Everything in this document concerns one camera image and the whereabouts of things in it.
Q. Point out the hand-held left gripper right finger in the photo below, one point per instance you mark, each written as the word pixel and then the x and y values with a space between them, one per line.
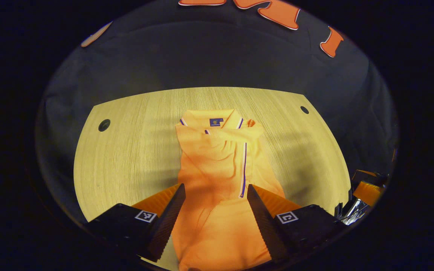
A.
pixel 262 226

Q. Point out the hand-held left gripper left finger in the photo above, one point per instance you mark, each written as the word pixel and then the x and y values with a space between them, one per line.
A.
pixel 168 222

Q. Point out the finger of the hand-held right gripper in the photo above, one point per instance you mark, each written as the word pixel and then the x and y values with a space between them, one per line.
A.
pixel 369 192
pixel 365 175

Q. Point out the orange T-shirt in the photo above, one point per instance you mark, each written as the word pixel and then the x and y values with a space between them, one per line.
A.
pixel 209 158

